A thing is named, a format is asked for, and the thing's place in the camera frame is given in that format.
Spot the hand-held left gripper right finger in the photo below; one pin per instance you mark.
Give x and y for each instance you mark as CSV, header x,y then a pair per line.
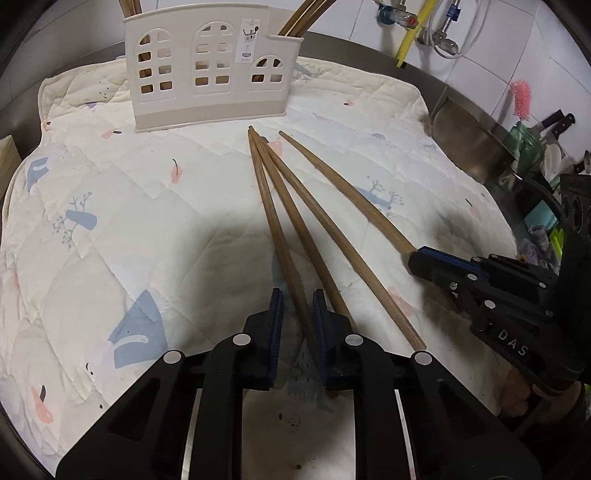
x,y
319,332

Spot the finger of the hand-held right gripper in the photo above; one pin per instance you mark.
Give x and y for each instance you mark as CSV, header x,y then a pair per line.
x,y
438,272
450,258

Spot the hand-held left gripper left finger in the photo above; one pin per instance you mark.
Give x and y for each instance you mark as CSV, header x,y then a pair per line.
x,y
276,332

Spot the long brown chopstick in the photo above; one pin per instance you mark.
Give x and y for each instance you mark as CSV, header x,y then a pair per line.
x,y
295,18
279,240
348,194
340,240
305,18
318,16
135,5
304,230
124,6

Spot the cream plastic utensil holder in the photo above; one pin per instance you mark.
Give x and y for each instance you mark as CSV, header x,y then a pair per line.
x,y
203,69

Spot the person's right hand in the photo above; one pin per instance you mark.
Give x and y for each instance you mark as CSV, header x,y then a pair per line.
x,y
517,392

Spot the yellow green plastic item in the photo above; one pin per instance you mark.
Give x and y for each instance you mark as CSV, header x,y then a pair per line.
x,y
558,242

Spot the grey blue cloth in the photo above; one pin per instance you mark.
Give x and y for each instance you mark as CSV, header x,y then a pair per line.
x,y
538,244

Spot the teal plastic container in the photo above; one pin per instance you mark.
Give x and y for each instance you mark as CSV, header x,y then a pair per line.
x,y
542,217

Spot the white dishes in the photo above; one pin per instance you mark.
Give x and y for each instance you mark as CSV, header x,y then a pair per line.
x,y
556,161

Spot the pink bristle brush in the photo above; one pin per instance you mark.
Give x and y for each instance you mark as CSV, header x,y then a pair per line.
x,y
521,99

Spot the white printed quilted mat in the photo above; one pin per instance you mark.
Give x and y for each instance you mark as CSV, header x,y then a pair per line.
x,y
138,221

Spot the metal water valve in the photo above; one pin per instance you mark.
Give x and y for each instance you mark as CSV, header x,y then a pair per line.
x,y
445,39

